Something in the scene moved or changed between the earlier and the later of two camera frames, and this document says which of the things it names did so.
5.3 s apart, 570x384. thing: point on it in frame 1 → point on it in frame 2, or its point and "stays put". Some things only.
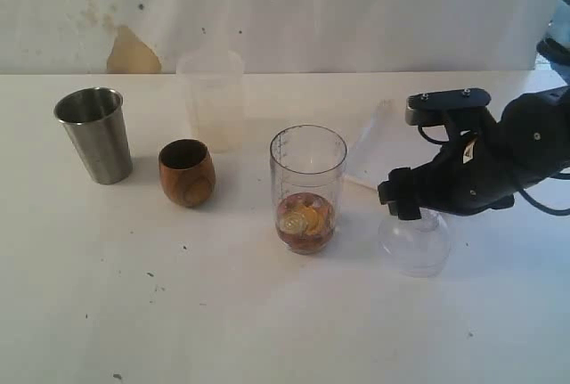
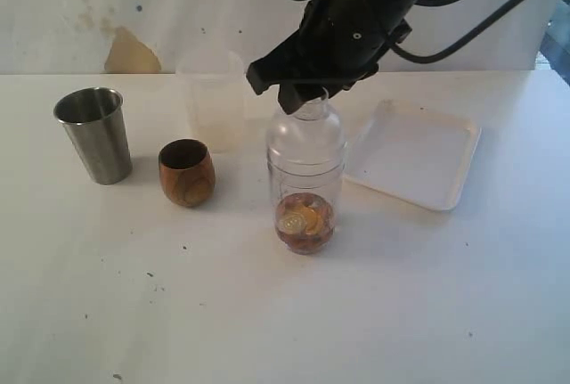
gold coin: x=304 y=219 stays put
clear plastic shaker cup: x=306 y=164 stays put
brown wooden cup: x=187 y=172 stays put
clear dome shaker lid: x=418 y=248 → x=311 y=142
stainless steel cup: x=94 y=118 stays put
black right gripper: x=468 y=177 → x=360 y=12
